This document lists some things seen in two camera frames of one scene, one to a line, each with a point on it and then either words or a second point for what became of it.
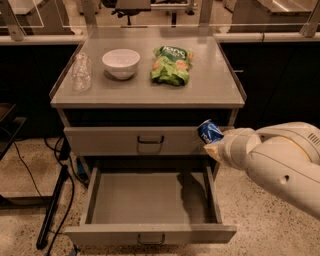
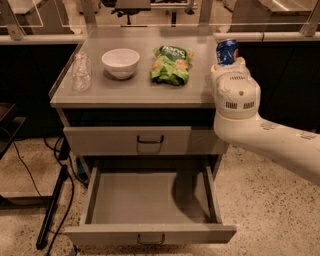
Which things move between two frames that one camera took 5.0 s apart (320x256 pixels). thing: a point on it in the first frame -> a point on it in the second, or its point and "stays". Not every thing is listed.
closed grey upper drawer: (133, 141) stays
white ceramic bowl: (121, 62) stays
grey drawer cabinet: (143, 92) stays
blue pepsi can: (209, 131) -> (225, 51)
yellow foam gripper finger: (233, 132) -> (240, 60)
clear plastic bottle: (82, 73) stays
